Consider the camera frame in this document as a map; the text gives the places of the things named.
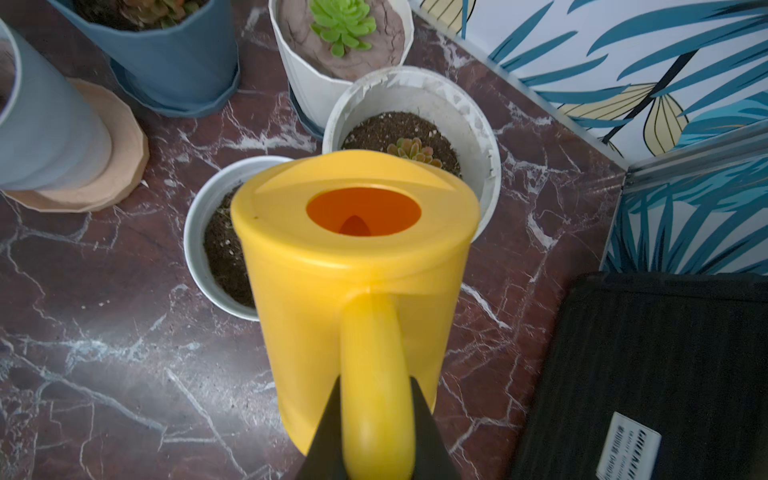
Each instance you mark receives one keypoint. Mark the blue pot red succulent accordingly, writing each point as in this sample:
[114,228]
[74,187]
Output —
[177,58]

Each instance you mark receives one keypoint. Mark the white pot pink succulent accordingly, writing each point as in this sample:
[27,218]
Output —
[67,145]

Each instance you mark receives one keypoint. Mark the yellow plastic watering can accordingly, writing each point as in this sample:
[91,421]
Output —
[355,260]

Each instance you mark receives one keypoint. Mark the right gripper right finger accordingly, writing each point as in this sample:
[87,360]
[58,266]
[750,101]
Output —
[432,460]

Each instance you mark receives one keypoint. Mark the white ribbed pot green succulent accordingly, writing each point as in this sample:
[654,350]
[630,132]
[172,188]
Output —
[317,79]

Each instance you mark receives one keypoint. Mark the right aluminium frame post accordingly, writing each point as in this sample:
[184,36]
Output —
[702,211]

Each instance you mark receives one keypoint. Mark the large white pot yellow succulent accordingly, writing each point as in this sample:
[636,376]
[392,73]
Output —
[437,100]

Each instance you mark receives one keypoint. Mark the small white pot green succulent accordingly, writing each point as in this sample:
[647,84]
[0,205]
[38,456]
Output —
[213,253]

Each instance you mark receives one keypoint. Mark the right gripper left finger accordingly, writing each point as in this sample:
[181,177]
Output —
[324,460]

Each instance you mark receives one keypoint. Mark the black tool case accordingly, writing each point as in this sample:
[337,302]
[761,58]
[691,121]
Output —
[652,376]

